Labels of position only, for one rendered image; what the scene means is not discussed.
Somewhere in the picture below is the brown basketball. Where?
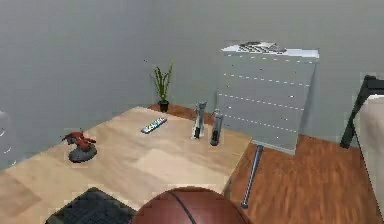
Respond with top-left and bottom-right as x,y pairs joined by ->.
129,186 -> 253,224

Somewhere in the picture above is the grey pepper mill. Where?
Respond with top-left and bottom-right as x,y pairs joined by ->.
209,108 -> 224,147

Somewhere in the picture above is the green house plant black pot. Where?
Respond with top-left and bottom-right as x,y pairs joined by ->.
152,61 -> 175,113

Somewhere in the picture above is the grey remote control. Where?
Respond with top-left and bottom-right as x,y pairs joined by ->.
140,117 -> 168,135

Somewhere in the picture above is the light wooden table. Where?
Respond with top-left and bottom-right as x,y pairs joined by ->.
0,105 -> 264,224

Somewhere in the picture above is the grey chest of drawers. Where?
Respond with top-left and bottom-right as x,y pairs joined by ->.
215,44 -> 320,156

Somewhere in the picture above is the red statue on grey base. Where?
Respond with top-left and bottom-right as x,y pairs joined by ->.
61,131 -> 98,164

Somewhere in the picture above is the black frame white furniture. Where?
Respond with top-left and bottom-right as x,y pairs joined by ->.
339,74 -> 384,214

